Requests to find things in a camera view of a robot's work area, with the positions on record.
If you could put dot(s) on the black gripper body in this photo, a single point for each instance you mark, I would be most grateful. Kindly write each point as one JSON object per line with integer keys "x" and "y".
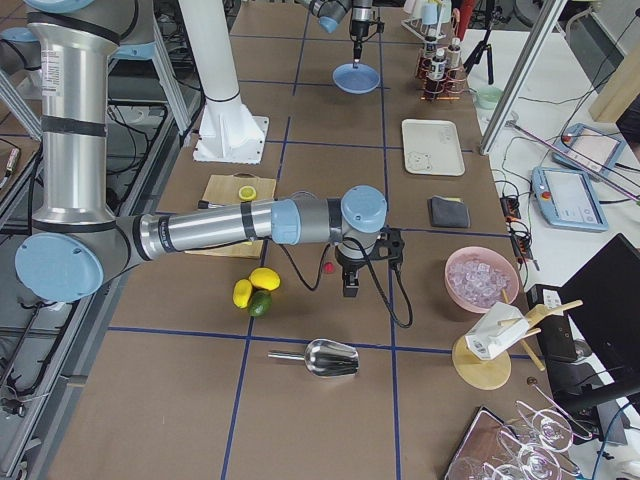
{"x": 349, "y": 266}
{"x": 359, "y": 25}

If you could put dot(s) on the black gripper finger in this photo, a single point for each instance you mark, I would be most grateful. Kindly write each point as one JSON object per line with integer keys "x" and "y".
{"x": 357, "y": 51}
{"x": 350, "y": 284}

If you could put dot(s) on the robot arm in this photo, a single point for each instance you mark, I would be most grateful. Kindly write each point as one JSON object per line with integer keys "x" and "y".
{"x": 330, "y": 14}
{"x": 77, "y": 244}

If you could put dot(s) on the blue plate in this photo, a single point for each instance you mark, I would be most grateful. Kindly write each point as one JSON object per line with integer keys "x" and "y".
{"x": 356, "y": 79}

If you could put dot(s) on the dark drink bottle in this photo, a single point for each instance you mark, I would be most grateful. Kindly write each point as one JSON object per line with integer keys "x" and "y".
{"x": 437, "y": 65}
{"x": 429, "y": 50}
{"x": 453, "y": 53}

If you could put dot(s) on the metal ice scoop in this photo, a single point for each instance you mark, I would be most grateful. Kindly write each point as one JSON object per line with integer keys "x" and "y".
{"x": 324, "y": 358}

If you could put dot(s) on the yellow lemon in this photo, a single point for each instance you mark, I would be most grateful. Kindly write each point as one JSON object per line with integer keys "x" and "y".
{"x": 265, "y": 278}
{"x": 242, "y": 292}

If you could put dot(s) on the green lime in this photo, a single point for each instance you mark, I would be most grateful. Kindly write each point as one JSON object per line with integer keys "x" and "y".
{"x": 259, "y": 303}

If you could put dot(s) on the grey folded cloth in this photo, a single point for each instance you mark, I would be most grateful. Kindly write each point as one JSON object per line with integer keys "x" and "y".
{"x": 449, "y": 213}

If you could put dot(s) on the beige bear tray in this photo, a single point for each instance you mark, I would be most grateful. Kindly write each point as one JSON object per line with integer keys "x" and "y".
{"x": 431, "y": 147}

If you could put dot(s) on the half lemon slice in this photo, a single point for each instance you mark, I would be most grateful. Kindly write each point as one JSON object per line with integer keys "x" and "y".
{"x": 247, "y": 193}

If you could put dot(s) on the pink bowl with ice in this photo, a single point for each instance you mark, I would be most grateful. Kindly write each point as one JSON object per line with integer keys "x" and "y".
{"x": 477, "y": 277}

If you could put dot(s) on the black small tripod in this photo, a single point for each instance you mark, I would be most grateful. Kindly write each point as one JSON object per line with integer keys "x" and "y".
{"x": 492, "y": 12}

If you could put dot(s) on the green bowl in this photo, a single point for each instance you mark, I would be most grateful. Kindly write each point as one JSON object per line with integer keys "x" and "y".
{"x": 487, "y": 97}

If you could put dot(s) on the wooden cutting board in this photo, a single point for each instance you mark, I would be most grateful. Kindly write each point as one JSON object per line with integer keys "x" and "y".
{"x": 224, "y": 189}

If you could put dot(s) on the wooden stand with paper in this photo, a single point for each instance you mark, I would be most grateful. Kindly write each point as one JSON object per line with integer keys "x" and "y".
{"x": 481, "y": 356}

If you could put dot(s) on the blue teach pendant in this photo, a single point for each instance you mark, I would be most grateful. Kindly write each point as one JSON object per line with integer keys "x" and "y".
{"x": 567, "y": 200}
{"x": 590, "y": 147}

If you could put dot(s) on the wine glass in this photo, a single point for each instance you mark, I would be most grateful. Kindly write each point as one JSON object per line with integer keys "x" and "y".
{"x": 552, "y": 426}

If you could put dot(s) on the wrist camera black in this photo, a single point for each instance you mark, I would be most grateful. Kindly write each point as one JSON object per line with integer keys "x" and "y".
{"x": 389, "y": 246}

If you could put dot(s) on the white wire cup rack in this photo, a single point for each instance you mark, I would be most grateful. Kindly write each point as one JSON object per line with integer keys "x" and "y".
{"x": 427, "y": 17}

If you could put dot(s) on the copper wire bottle rack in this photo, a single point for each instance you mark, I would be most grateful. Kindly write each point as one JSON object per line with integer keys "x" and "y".
{"x": 453, "y": 84}

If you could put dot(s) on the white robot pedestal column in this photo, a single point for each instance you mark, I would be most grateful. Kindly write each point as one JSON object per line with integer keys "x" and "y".
{"x": 228, "y": 132}

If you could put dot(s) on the knife with metal handle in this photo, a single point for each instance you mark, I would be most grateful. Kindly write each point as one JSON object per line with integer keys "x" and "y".
{"x": 205, "y": 204}

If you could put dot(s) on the aluminium frame post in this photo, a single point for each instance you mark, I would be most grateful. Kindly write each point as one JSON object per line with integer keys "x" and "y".
{"x": 543, "y": 26}

